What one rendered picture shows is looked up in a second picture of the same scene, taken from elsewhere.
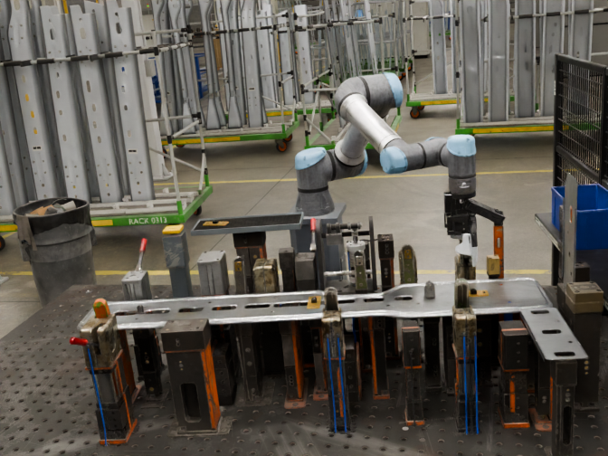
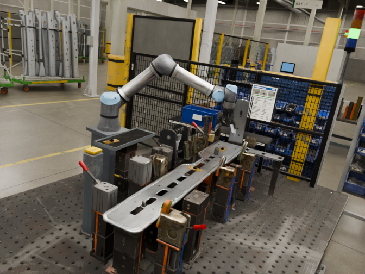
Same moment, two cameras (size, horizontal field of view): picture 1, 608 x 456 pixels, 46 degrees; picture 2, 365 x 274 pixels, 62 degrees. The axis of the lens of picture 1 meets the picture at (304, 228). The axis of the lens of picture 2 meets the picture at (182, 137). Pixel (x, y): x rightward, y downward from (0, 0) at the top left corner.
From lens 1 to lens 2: 217 cm
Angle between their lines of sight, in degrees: 67
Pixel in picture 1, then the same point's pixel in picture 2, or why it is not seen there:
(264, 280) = (164, 165)
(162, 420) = not seen: hidden behind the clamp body
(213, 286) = (148, 177)
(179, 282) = not seen: hidden behind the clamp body
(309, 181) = (116, 111)
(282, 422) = (205, 231)
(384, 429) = (230, 212)
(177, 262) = (99, 172)
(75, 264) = not seen: outside the picture
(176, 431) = (186, 263)
